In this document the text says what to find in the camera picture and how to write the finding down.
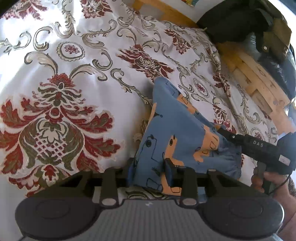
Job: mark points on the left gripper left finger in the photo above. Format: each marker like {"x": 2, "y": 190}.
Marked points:
{"x": 112, "y": 179}

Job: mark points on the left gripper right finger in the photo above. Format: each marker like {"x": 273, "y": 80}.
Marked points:
{"x": 187, "y": 179}

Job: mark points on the blue patterned child pants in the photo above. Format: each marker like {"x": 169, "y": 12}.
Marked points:
{"x": 176, "y": 130}

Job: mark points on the person's right hand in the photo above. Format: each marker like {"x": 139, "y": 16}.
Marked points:
{"x": 282, "y": 194}

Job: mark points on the floral white bedspread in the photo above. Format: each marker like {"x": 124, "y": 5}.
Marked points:
{"x": 76, "y": 88}

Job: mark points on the dark green bag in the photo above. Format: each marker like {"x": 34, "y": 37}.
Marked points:
{"x": 233, "y": 21}

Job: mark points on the wooden bed frame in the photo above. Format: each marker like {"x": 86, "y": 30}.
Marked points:
{"x": 168, "y": 13}

